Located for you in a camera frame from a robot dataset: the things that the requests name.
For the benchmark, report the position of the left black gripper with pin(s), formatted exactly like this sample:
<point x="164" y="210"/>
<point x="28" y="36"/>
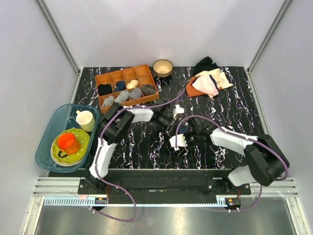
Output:
<point x="168" y="130"/>

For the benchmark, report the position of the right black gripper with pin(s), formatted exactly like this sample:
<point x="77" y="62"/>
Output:
<point x="194" y="145"/>

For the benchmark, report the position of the blue striped underwear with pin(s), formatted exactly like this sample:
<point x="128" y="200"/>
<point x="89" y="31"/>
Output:
<point x="184" y="128"/>

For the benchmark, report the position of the orange wooden divider tray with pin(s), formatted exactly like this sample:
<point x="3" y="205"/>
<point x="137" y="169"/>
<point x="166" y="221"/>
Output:
<point x="140" y="73"/>

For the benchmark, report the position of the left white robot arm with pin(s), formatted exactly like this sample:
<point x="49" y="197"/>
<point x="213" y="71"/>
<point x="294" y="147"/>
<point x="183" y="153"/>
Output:
<point x="114" y="126"/>

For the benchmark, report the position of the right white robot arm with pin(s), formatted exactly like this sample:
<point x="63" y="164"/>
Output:
<point x="266" y="162"/>

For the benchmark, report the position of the blue-grey striped rolled underwear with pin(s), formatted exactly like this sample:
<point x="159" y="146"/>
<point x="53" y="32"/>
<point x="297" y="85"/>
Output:
<point x="136" y="93"/>

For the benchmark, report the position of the grey striped rolled underwear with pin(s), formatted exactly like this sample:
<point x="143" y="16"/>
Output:
<point x="122" y="97"/>

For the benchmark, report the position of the peach rolled underwear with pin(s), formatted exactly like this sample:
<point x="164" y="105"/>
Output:
<point x="132" y="84"/>

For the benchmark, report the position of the pink underwear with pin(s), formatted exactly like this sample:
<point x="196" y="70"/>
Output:
<point x="206" y="84"/>

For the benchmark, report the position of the navy rolled underwear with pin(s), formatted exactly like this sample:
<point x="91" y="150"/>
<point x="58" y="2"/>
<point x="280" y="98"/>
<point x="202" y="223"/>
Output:
<point x="120" y="86"/>

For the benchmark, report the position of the light grey rolled underwear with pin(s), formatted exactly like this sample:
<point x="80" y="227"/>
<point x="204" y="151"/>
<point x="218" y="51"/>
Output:
<point x="108" y="101"/>

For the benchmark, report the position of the cream underwear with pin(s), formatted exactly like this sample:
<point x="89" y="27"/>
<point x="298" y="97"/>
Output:
<point x="219" y="77"/>

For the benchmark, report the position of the black rolled underwear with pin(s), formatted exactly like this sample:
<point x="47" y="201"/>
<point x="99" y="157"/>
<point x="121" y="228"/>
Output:
<point x="104" y="89"/>

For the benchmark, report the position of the orange cloth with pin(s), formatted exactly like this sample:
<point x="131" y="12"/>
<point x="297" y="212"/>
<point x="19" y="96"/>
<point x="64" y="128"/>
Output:
<point x="191" y="91"/>

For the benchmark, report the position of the beige ceramic bowl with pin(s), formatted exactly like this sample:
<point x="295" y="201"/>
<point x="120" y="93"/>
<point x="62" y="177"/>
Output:
<point x="162" y="68"/>

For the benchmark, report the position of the black garment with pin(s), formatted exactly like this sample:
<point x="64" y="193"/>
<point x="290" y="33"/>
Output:
<point x="206" y="64"/>

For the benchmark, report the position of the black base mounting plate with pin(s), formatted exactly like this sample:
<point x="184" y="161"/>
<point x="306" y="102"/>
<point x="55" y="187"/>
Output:
<point x="210" y="181"/>

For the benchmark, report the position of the cream ceramic mug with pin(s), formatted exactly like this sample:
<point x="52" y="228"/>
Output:
<point x="86" y="120"/>

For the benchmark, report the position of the yellow-green dotted plate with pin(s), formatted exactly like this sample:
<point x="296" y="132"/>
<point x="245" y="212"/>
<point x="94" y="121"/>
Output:
<point x="73" y="159"/>

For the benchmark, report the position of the orange cup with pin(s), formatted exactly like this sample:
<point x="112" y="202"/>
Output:
<point x="68" y="144"/>

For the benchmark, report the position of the teal plastic bin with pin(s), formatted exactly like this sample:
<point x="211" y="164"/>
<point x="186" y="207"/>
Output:
<point x="63" y="119"/>

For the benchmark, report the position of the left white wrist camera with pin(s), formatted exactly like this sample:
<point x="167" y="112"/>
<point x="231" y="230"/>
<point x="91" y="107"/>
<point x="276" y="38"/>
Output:
<point x="177" y="110"/>

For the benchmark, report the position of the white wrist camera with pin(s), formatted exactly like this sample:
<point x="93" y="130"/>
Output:
<point x="178" y="142"/>
<point x="177" y="110"/>

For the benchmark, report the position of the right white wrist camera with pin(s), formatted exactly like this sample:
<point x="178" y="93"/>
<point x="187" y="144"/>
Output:
<point x="178" y="142"/>

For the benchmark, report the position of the aluminium frame rail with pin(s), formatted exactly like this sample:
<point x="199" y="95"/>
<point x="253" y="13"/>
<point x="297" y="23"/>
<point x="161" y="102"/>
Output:
<point x="55" y="31"/>

